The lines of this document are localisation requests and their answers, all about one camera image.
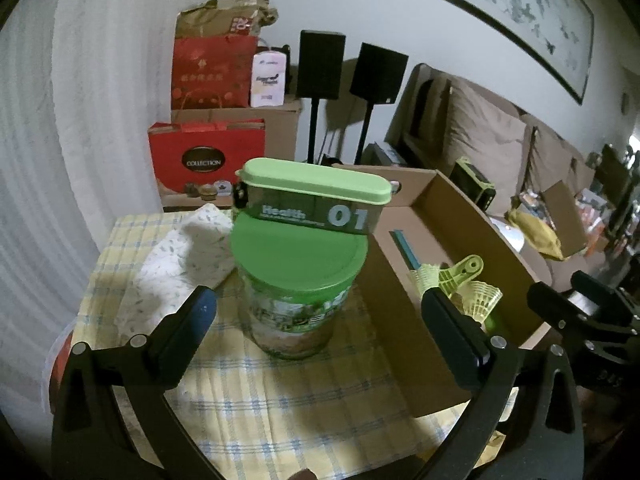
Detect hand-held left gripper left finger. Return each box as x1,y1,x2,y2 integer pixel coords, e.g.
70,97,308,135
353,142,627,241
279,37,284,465
51,285,222,480

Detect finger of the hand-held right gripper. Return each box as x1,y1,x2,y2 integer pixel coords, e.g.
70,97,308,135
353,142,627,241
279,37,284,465
571,270,628,313
527,281,593,336

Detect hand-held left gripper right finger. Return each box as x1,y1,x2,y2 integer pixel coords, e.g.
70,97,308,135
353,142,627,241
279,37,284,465
414,287,585,480

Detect yellow-green mesh baskets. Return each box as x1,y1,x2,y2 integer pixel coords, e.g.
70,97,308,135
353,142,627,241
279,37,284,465
452,282,503,322

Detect yellow-green plastic clip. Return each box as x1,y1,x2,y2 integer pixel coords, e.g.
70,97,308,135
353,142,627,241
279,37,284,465
438,254,485,293

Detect grey-blue bar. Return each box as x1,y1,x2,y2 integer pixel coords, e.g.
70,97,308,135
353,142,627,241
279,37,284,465
392,229,425,272

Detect green-lidded jar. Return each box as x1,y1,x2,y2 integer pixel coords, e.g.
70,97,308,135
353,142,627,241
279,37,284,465
229,209,371,360

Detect white patterned cloth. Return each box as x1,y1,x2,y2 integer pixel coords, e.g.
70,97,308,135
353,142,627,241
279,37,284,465
119,204,237,343

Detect yellow cloth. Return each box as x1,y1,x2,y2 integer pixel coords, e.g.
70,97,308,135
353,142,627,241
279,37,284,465
506,209,565,262

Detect cardboard box on sofa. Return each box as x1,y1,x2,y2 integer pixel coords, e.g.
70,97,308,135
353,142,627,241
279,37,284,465
541,180,589,257

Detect white round object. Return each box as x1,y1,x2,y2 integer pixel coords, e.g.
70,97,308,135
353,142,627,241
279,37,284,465
490,215,527,252

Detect yellow checked tablecloth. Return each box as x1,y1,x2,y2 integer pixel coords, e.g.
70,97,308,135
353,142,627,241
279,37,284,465
47,212,506,480

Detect small brown sofa cushion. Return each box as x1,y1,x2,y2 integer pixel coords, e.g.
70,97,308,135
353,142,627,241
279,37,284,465
529,126,577,188

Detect green and black case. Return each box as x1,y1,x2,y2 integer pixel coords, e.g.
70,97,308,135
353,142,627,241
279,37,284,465
451,157,497,207

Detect red gift box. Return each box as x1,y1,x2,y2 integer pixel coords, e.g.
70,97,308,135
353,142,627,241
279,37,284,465
147,119,266,212

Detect green rectangular tin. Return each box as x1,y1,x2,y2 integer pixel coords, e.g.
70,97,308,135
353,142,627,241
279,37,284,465
234,157,394,234

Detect brown sofa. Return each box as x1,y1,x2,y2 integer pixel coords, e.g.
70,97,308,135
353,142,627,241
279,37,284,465
384,62,608,291

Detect large brown sofa cushion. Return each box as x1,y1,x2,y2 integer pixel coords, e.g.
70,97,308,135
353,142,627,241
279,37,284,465
444,79,534,197

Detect black electronic device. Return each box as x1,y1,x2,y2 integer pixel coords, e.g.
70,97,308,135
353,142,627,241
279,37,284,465
364,142,407,167

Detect large brown cardboard box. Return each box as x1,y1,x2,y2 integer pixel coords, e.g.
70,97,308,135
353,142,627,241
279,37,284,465
171,99,303,165

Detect red gift bag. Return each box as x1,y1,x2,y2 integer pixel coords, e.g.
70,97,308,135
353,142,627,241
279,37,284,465
171,34,259,111

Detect white printed carton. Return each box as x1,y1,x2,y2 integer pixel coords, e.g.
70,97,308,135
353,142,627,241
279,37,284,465
249,51,288,108

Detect black speaker on stand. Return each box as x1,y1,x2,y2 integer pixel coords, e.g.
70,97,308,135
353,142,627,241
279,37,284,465
349,42,410,161
296,30,347,165

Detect framed ink painting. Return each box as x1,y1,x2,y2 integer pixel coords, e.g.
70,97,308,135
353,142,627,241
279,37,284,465
424,0,596,107

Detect crumpled brown paper bag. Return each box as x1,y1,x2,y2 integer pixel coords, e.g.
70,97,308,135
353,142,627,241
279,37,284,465
176,0,279,42

